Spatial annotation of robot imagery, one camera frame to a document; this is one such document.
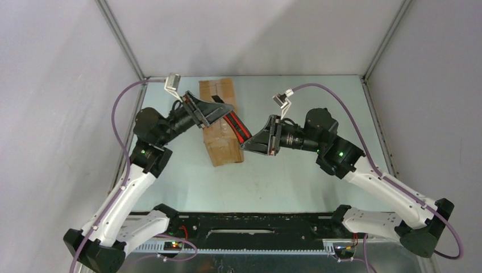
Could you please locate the red black utility knife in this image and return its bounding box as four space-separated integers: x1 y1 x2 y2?
222 106 252 144

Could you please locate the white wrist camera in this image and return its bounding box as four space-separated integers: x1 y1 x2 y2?
164 73 182 101
272 89 294 119

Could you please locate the aluminium frame rail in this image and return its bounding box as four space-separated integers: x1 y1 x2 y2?
95 0 146 80

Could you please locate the left small circuit board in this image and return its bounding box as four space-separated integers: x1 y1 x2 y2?
163 241 184 251

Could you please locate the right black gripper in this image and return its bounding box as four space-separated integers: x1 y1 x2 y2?
240 115 323 156

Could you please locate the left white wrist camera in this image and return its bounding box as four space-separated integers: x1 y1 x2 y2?
164 73 182 101

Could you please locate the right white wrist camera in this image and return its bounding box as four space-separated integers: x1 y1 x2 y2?
272 89 294 119

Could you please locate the grey slotted cable duct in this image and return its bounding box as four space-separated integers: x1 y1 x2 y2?
132 240 335 255

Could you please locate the brown cardboard express box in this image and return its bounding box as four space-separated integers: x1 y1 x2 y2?
199 78 244 167

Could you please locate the right small circuit board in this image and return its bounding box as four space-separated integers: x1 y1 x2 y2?
335 245 356 255

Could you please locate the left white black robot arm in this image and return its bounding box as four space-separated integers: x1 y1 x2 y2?
63 92 234 272

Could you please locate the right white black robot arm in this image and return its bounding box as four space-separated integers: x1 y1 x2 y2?
241 108 454 258

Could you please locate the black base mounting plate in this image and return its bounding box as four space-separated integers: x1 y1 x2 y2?
164 212 364 250

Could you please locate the small circuit board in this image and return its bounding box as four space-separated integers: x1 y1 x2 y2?
335 245 356 255
163 241 184 251

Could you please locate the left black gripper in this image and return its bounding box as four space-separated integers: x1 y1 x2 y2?
157 90 234 146

